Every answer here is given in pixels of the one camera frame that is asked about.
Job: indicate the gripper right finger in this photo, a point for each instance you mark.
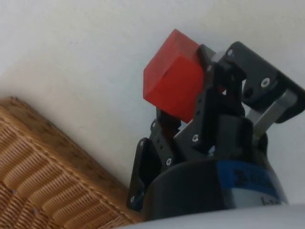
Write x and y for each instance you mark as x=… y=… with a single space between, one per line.
x=250 y=66

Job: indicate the wicker basket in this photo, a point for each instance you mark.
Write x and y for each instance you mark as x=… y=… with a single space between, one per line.
x=35 y=167

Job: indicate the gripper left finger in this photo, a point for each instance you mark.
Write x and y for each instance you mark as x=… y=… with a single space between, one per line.
x=143 y=162

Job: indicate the red cube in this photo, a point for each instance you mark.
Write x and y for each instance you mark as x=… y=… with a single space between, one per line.
x=176 y=83

